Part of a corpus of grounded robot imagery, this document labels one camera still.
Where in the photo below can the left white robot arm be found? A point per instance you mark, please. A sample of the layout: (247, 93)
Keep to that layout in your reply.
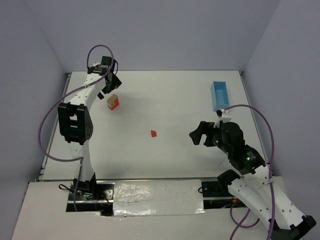
(75, 123)

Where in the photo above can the red cube with window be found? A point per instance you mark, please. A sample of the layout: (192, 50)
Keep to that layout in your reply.
(112, 107)

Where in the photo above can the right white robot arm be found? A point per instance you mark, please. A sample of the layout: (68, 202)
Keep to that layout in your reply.
(249, 181)

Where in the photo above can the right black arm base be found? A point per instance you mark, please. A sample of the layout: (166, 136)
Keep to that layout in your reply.
(215, 196)

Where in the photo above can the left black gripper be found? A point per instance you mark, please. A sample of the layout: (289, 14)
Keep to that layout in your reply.
(110, 86)

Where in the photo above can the red cube block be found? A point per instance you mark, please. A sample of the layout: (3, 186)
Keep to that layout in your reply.
(116, 102)

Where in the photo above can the red wedge block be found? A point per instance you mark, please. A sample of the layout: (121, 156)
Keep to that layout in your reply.
(153, 133)

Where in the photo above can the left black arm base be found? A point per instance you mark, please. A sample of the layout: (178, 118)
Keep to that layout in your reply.
(100, 200)

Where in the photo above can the blue plastic box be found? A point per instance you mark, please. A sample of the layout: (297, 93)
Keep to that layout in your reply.
(219, 95)

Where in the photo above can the natural wood block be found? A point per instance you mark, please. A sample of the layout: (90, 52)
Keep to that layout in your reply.
(110, 100)

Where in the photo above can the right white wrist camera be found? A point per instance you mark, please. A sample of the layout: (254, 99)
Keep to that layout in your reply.
(224, 116)

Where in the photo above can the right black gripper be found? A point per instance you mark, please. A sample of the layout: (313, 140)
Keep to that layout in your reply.
(208, 133)

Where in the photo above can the silver foil tape sheet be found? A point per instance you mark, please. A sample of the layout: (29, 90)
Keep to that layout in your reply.
(157, 198)

